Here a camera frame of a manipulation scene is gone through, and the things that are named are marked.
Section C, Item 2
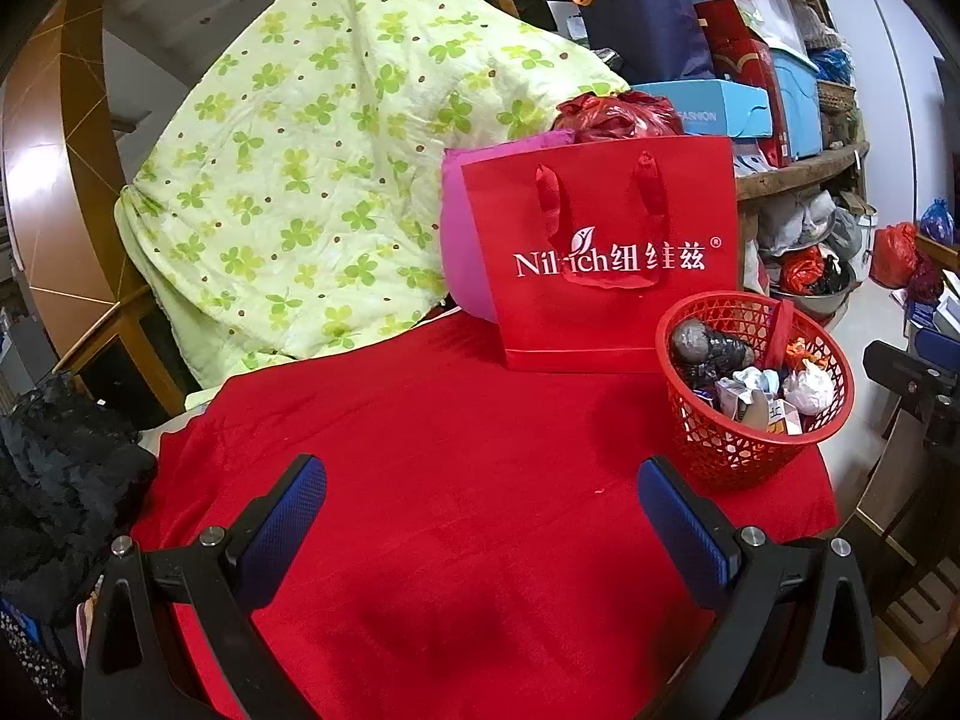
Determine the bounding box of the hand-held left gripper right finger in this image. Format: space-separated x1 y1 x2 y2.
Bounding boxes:
637 454 882 720

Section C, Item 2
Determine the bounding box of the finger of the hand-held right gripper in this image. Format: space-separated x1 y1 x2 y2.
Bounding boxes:
924 397 960 458
861 326 960 425

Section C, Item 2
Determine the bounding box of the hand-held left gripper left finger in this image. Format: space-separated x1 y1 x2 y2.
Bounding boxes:
81 454 331 720

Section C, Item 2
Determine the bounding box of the red plastic mesh basket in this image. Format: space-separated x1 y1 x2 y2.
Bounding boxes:
655 291 856 494

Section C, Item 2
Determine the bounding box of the black plastic bag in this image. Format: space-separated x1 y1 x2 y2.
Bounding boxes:
670 319 758 387

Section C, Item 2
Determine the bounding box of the wooden stool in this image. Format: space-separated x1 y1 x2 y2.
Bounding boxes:
847 390 960 683

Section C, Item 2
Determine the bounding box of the metal basin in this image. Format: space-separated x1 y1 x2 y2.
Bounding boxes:
765 259 856 316

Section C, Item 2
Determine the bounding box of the red plastic bag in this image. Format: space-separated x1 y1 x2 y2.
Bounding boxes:
870 221 920 290
553 90 685 145

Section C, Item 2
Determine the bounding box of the orange plastic bag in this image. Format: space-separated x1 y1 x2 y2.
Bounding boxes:
780 251 826 293

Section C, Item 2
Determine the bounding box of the blue plastic bag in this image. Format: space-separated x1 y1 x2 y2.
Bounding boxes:
919 199 957 245
814 45 856 87

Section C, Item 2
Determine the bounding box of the red blanket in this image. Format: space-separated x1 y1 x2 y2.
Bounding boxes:
131 311 841 720

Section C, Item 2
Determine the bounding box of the grey cloth bundle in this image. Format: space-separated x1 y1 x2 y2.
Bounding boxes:
757 191 863 256

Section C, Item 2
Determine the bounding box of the wooden shelf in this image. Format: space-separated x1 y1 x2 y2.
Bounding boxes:
735 141 871 203

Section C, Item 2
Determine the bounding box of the red paper bag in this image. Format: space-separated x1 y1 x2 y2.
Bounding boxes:
460 136 743 374

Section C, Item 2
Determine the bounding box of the woven basket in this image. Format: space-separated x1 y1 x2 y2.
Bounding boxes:
817 79 860 117

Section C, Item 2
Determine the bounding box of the dark spotted cloth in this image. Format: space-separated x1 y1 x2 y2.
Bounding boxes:
0 600 76 720

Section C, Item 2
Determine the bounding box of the blue cardboard box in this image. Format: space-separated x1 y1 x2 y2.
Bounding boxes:
630 79 773 140

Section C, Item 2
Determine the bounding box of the red gift box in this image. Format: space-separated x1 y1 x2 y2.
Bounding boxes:
694 0 792 166

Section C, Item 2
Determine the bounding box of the magenta pillow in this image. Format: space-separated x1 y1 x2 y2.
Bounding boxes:
439 129 578 323

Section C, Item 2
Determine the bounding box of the green clover print quilt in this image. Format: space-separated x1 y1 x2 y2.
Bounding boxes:
114 0 631 391

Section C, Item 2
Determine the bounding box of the wooden bed frame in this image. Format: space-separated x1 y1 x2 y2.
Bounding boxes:
0 0 188 406

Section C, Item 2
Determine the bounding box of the navy bag with orange handle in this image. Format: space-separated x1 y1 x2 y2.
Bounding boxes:
568 0 717 83

